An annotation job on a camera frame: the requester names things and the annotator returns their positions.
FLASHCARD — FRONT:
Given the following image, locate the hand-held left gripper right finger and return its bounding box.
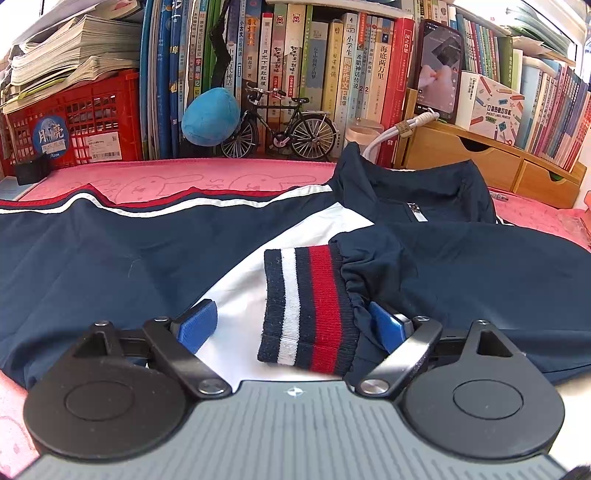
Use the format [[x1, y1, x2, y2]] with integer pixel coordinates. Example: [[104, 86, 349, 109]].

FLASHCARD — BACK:
[[355, 301, 527, 400]]

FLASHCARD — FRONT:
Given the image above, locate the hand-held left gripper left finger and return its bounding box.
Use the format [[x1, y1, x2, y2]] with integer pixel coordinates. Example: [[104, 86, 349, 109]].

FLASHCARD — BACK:
[[71, 299, 234, 400]]

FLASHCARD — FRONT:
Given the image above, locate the navy white jacket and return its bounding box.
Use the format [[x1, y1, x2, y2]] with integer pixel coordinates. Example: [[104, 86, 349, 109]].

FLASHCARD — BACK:
[[0, 142, 591, 393]]

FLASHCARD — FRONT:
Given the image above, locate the wooden drawer organizer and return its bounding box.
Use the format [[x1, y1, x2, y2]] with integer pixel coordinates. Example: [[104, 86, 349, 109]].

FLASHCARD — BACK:
[[392, 121, 588, 209]]

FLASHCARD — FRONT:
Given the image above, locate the blue plush ball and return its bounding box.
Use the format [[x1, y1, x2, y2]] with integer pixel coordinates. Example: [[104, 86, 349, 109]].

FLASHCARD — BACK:
[[181, 87, 241, 147]]

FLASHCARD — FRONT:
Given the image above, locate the red plastic crate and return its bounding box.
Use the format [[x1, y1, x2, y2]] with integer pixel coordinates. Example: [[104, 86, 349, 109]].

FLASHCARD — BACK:
[[0, 69, 144, 178]]

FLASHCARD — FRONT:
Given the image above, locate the small black box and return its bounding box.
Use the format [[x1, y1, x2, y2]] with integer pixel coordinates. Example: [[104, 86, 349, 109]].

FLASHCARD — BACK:
[[14, 157, 51, 186]]

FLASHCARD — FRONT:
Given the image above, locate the blue notebook on table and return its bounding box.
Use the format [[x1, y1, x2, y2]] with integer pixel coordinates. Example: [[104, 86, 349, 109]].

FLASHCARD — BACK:
[[0, 178, 40, 201]]

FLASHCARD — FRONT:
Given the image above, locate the round blue sign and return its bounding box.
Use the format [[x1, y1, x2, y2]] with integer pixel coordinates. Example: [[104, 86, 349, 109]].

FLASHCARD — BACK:
[[31, 115, 71, 155]]

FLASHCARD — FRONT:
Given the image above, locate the white illustrated cardboard box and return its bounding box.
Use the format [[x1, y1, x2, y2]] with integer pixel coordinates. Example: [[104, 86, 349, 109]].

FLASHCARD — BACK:
[[455, 70, 527, 148]]

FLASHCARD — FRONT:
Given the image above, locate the model bicycle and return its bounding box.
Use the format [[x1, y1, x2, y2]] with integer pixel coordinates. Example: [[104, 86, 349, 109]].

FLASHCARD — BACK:
[[221, 82, 340, 162]]

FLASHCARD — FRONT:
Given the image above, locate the row of tall blue books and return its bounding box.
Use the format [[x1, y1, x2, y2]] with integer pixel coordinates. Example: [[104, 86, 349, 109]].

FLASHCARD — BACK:
[[139, 0, 218, 160]]

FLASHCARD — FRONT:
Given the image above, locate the smartphone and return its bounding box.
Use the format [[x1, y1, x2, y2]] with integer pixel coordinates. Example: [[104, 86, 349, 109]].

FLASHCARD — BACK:
[[412, 18, 465, 125]]

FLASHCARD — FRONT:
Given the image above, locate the row of colourful books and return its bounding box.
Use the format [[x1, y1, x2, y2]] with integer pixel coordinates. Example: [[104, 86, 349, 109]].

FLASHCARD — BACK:
[[198, 0, 416, 162]]

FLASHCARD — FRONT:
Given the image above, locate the stack of workbooks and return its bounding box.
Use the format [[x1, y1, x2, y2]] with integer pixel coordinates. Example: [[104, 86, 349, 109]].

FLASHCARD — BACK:
[[0, 0, 144, 114]]

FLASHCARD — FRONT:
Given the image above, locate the stack of pale folded papers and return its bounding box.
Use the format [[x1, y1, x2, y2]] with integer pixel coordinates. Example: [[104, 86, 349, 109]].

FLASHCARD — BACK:
[[503, 0, 578, 61]]

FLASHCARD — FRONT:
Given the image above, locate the white charging cable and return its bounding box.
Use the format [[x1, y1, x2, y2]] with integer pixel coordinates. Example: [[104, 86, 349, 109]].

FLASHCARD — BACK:
[[360, 107, 441, 162]]

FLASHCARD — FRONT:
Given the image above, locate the black strap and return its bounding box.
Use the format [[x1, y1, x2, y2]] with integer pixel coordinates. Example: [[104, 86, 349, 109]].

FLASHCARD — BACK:
[[208, 0, 241, 88]]

